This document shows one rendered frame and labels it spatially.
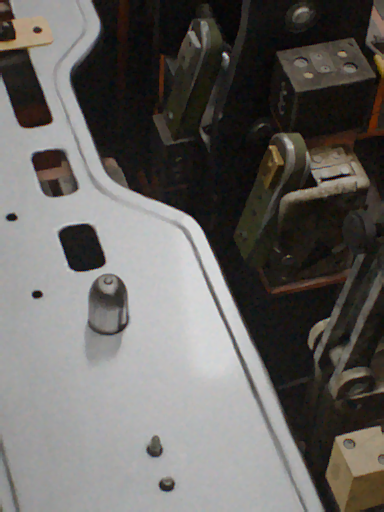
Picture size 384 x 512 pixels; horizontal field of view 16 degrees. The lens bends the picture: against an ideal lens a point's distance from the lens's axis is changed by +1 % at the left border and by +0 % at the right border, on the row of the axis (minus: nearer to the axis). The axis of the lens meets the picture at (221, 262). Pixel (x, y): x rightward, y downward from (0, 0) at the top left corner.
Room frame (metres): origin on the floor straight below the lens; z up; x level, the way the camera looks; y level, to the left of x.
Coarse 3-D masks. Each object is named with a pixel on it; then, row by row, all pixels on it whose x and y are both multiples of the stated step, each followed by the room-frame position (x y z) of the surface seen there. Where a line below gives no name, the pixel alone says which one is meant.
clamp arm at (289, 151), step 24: (288, 144) 0.75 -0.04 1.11; (264, 168) 0.75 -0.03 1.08; (288, 168) 0.74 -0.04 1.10; (264, 192) 0.75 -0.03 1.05; (288, 192) 0.74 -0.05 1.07; (240, 216) 0.76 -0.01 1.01; (264, 216) 0.74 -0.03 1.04; (240, 240) 0.74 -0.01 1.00; (264, 240) 0.74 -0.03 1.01; (264, 264) 0.74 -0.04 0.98
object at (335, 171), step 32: (320, 160) 0.78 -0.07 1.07; (352, 160) 0.78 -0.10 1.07; (320, 192) 0.75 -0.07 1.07; (352, 192) 0.76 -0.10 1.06; (288, 224) 0.73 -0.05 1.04; (320, 224) 0.75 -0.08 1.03; (288, 256) 0.74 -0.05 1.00; (320, 256) 0.75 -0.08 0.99; (352, 256) 0.76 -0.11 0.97; (256, 288) 0.76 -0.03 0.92; (288, 288) 0.74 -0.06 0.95; (320, 288) 0.76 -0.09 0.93; (256, 320) 0.75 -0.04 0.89; (288, 320) 0.75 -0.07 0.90; (320, 320) 0.76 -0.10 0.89; (288, 352) 0.75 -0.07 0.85; (288, 384) 0.75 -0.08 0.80; (288, 416) 0.75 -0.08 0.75
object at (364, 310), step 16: (352, 224) 0.59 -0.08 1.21; (368, 224) 0.58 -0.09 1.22; (352, 240) 0.58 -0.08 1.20; (368, 240) 0.57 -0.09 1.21; (368, 256) 0.60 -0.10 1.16; (352, 272) 0.60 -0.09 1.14; (368, 272) 0.60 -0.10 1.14; (352, 288) 0.60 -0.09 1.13; (368, 288) 0.60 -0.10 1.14; (336, 304) 0.60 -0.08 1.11; (352, 304) 0.60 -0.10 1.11; (368, 304) 0.58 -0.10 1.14; (336, 320) 0.60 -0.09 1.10; (352, 320) 0.60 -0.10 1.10; (368, 320) 0.57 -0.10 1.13; (336, 336) 0.60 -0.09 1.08; (352, 336) 0.58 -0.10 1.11; (368, 336) 0.58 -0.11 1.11; (320, 352) 0.60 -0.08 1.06; (352, 352) 0.57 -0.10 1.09; (368, 352) 0.58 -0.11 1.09; (336, 368) 0.58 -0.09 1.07; (352, 368) 0.57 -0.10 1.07
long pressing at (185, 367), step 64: (64, 0) 1.02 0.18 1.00; (64, 64) 0.93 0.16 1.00; (0, 128) 0.84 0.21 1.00; (64, 128) 0.85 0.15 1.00; (0, 192) 0.77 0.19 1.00; (128, 192) 0.78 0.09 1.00; (0, 256) 0.70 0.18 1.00; (64, 256) 0.71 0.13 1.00; (128, 256) 0.71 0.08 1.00; (192, 256) 0.72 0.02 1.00; (0, 320) 0.63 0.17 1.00; (64, 320) 0.64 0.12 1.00; (128, 320) 0.65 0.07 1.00; (192, 320) 0.65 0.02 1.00; (0, 384) 0.57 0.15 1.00; (64, 384) 0.58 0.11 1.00; (128, 384) 0.59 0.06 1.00; (192, 384) 0.59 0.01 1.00; (256, 384) 0.60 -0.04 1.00; (0, 448) 0.52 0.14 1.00; (64, 448) 0.53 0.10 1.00; (128, 448) 0.53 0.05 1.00; (192, 448) 0.54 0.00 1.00; (256, 448) 0.54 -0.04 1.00
